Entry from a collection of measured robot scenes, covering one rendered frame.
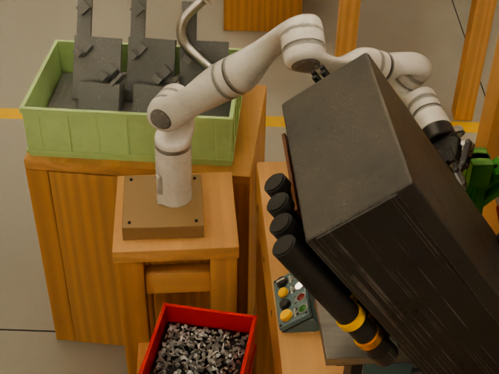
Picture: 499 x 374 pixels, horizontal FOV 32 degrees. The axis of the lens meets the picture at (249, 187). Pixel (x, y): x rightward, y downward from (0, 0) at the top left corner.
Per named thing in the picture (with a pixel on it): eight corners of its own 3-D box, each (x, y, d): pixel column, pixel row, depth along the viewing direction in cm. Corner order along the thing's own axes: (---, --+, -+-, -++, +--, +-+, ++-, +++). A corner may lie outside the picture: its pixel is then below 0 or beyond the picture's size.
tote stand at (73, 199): (56, 339, 303) (23, 159, 255) (93, 242, 344) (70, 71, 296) (247, 357, 298) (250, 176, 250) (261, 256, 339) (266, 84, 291)
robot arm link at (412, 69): (441, 73, 193) (397, 61, 186) (416, 99, 199) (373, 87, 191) (430, 51, 197) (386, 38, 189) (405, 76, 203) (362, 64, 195)
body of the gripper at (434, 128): (410, 132, 186) (425, 165, 181) (444, 111, 183) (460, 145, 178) (425, 145, 192) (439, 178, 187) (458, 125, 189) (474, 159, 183)
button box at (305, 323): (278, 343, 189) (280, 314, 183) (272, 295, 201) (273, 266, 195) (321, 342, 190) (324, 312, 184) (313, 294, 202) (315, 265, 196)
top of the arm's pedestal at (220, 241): (113, 264, 217) (111, 252, 214) (118, 186, 242) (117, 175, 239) (239, 258, 219) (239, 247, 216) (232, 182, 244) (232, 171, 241)
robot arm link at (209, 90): (214, 69, 187) (232, 48, 193) (135, 111, 204) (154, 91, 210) (239, 102, 189) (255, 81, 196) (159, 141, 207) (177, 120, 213)
